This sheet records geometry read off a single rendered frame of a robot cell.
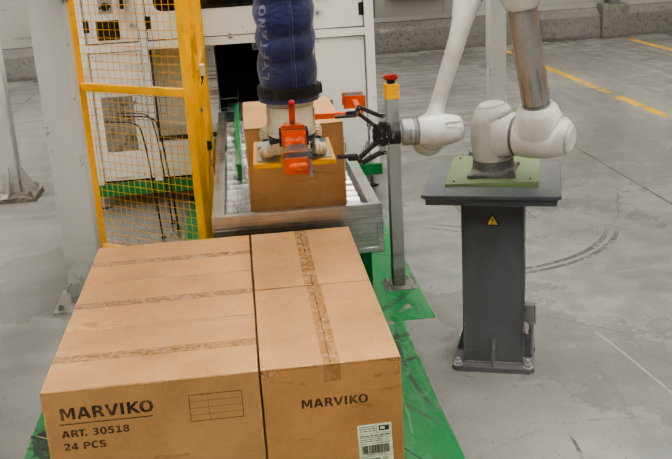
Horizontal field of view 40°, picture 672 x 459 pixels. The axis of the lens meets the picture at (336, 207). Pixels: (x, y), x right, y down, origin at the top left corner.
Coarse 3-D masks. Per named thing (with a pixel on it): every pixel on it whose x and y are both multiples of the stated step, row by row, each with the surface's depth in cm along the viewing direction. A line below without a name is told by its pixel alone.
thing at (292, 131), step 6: (282, 126) 313; (288, 126) 313; (294, 126) 313; (300, 126) 313; (306, 126) 312; (282, 132) 305; (288, 132) 306; (294, 132) 306; (300, 132) 306; (306, 132) 307; (282, 138) 306; (306, 138) 310; (282, 144) 307; (306, 144) 307
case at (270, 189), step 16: (256, 112) 401; (320, 112) 393; (256, 128) 370; (336, 128) 374; (336, 144) 376; (336, 160) 378; (256, 176) 376; (272, 176) 377; (288, 176) 377; (304, 176) 378; (320, 176) 379; (336, 176) 380; (256, 192) 378; (272, 192) 379; (288, 192) 379; (304, 192) 380; (320, 192) 381; (336, 192) 382; (256, 208) 380; (272, 208) 381; (288, 208) 381
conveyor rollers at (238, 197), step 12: (228, 132) 558; (240, 132) 558; (228, 144) 525; (228, 156) 498; (228, 168) 473; (228, 180) 455; (348, 180) 443; (228, 192) 430; (240, 192) 430; (348, 192) 418; (228, 204) 412; (240, 204) 413
